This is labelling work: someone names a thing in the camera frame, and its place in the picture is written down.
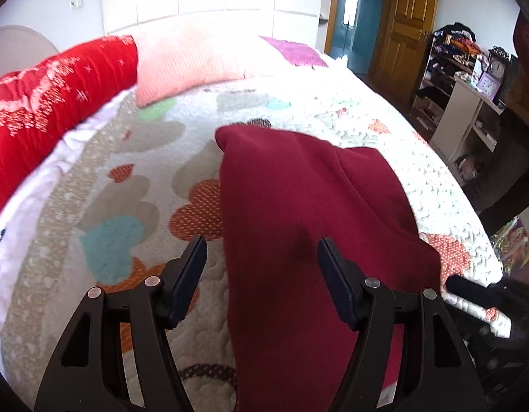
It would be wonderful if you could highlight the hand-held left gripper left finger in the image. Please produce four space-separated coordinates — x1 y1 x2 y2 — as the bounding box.
34 235 208 412

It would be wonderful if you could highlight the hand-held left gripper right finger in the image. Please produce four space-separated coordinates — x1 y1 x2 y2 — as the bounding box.
317 237 488 412

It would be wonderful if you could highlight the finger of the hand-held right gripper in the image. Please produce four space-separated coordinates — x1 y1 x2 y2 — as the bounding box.
446 275 511 310

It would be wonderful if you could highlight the dark red garment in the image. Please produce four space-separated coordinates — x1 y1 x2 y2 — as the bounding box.
215 124 445 412

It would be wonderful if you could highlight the person's dark clothing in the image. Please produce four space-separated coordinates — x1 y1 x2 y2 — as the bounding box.
479 9 529 224

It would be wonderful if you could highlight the white shelf cabinet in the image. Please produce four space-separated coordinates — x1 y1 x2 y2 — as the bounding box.
429 78 505 181

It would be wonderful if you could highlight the white bed sheet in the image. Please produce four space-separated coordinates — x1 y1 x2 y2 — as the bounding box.
0 90 132 353

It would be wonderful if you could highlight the heart patterned quilt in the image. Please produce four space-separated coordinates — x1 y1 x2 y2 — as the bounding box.
0 58 505 412

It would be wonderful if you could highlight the purple framed clock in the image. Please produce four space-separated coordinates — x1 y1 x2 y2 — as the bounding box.
476 72 501 100

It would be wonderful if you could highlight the pink ribbed pillow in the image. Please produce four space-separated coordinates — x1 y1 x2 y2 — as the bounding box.
133 21 291 107

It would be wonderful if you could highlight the ornate round clock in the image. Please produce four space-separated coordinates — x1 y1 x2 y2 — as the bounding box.
487 46 510 80

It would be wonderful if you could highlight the red snowflake patterned pillow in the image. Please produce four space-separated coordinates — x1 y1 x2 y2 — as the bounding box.
0 34 140 224

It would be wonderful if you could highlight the purple cloth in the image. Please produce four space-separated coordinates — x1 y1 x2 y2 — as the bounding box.
260 35 329 68

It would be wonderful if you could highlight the cluttered shoe rack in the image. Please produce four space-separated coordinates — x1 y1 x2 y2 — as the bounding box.
412 23 490 134

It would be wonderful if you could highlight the wooden door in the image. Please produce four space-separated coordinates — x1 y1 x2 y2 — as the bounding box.
371 0 441 104

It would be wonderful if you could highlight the beige arched headboard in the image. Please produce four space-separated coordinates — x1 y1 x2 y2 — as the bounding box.
0 25 61 84

